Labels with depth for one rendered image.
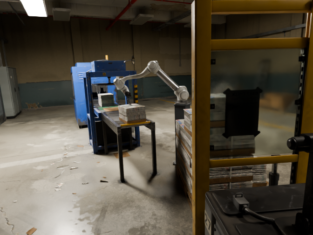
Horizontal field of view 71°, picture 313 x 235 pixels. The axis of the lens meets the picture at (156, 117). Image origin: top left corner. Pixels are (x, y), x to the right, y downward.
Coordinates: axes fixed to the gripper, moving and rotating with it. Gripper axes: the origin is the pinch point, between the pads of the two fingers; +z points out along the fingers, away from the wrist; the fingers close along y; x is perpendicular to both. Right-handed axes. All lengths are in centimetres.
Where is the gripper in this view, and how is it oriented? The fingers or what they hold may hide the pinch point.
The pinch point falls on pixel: (130, 100)
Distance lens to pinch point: 319.3
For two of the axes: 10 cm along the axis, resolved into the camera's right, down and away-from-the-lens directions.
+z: 3.6, 5.9, -7.2
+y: -1.5, 8.0, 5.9
